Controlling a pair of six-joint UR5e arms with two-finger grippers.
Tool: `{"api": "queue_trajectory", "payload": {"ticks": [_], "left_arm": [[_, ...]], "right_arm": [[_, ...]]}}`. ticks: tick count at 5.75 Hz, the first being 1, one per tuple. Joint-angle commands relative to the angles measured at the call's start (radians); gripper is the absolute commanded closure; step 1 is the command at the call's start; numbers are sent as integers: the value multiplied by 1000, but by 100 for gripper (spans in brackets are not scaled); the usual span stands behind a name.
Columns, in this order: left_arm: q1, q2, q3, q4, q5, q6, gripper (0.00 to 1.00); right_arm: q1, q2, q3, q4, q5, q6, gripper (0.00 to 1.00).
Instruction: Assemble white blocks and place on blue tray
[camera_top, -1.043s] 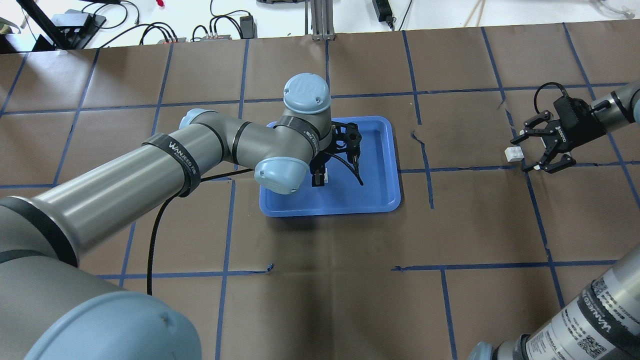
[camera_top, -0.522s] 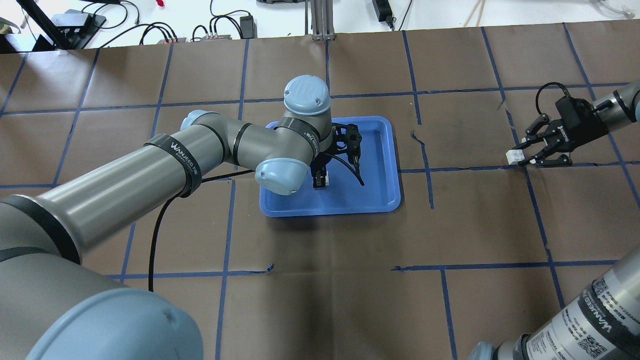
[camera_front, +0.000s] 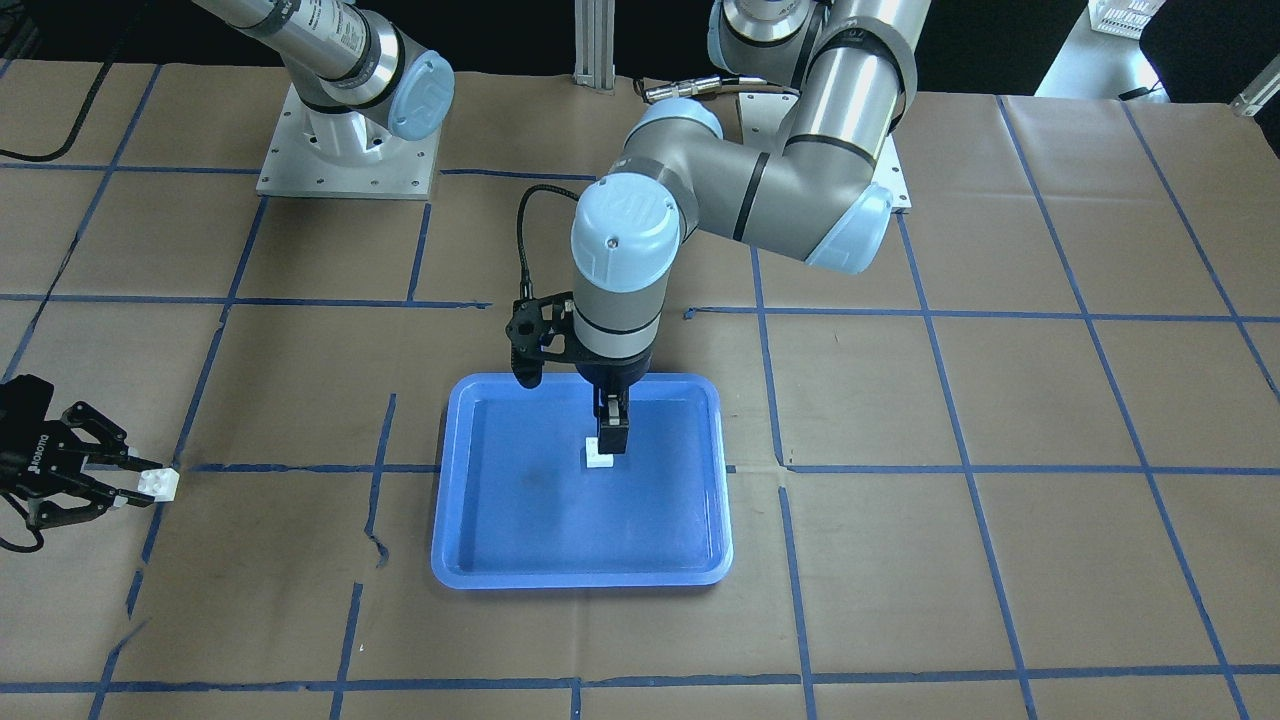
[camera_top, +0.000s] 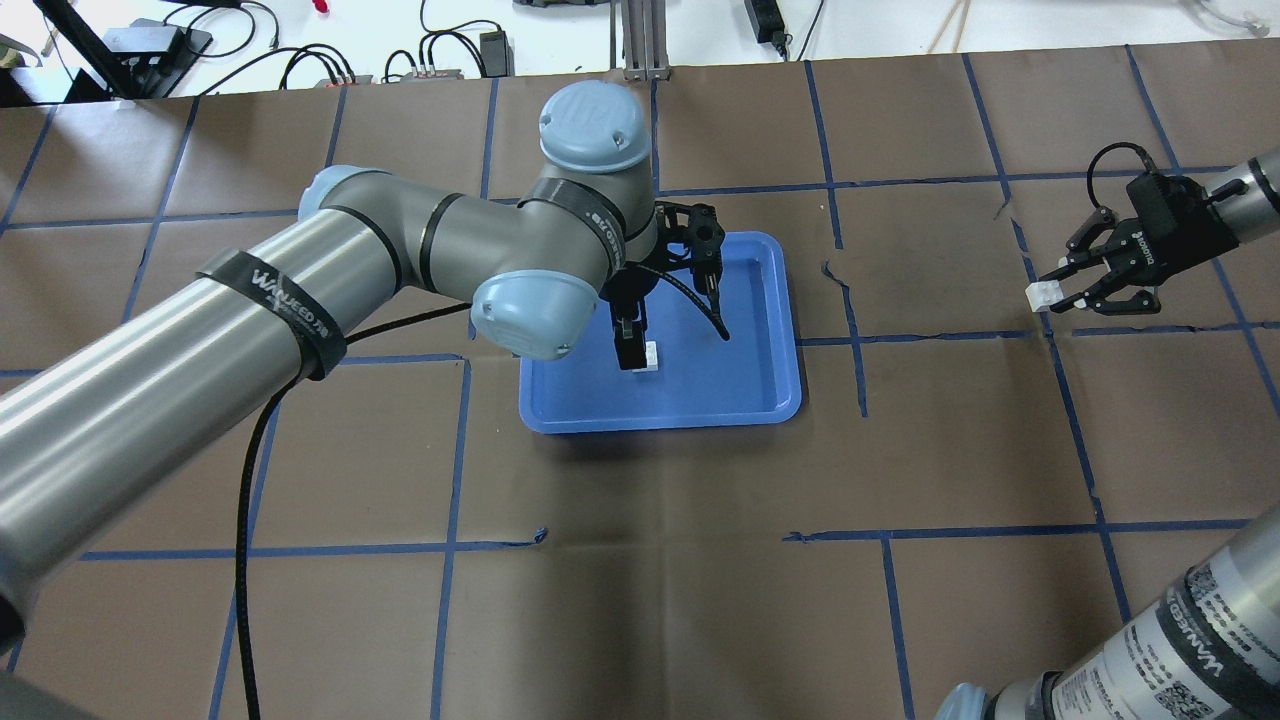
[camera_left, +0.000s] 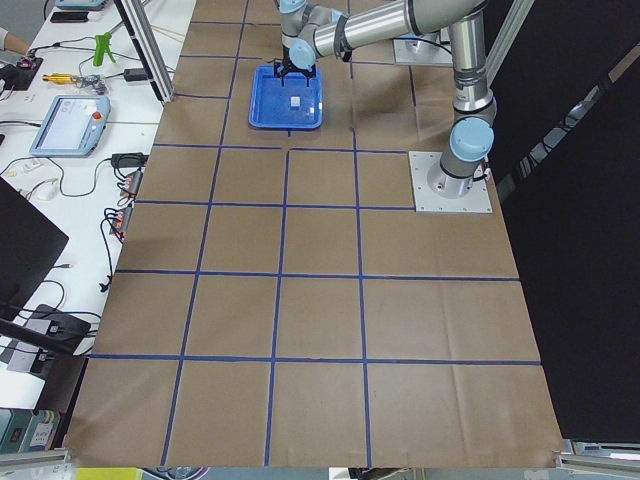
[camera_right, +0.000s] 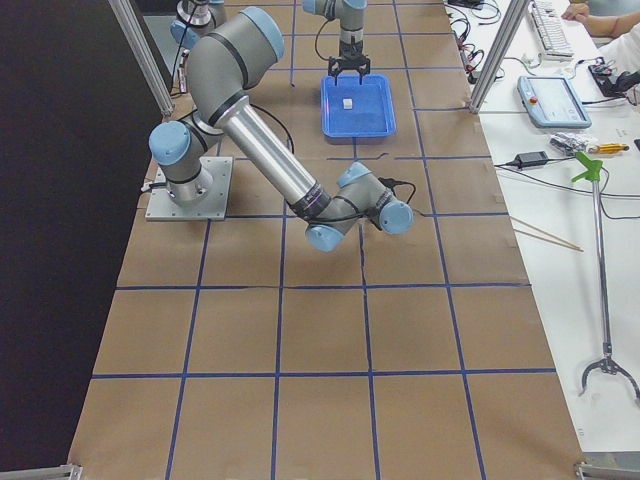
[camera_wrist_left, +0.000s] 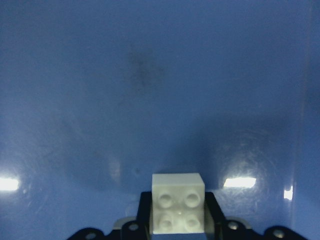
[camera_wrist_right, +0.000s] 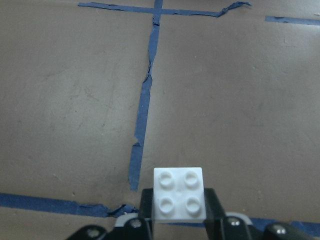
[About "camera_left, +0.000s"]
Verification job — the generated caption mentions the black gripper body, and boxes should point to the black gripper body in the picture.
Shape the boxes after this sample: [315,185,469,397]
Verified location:
[281,47,305,73]

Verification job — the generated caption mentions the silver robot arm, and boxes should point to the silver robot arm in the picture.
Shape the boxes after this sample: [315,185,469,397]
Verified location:
[274,0,496,199]

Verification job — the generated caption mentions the person forearm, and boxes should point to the person forearm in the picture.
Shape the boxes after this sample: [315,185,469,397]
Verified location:
[0,27,29,56]

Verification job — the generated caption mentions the blue plastic tray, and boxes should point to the blue plastic tray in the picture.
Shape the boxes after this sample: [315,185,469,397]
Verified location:
[248,64,323,130]

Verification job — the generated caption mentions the wooden chopstick pair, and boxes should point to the wooden chopstick pair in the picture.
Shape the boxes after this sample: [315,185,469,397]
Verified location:
[151,25,186,41]

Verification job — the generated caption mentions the black power adapter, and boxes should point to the black power adapter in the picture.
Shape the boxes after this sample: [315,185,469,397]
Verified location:
[123,68,149,83]

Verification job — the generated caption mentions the teach pendant tablet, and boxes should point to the teach pendant tablet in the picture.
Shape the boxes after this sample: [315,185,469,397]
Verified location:
[29,95,111,157]

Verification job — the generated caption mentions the yellow tool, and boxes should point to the yellow tool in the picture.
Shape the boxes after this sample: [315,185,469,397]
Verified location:
[42,73,76,85]

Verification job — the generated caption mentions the white computer mouse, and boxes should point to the white computer mouse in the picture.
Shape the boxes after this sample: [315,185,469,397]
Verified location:
[36,181,58,201]

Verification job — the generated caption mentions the black monitor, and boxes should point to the black monitor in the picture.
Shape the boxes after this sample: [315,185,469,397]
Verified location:
[0,180,69,321]

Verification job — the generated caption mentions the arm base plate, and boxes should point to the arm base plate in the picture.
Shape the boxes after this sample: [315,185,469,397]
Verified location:
[408,151,493,214]
[393,39,453,67]

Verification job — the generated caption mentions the aluminium frame post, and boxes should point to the aluminium frame post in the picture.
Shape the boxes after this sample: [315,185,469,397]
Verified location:
[114,0,174,105]

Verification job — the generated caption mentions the green-handled reacher grabber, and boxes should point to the green-handled reacher grabber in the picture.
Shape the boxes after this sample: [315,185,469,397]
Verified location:
[92,32,116,67]

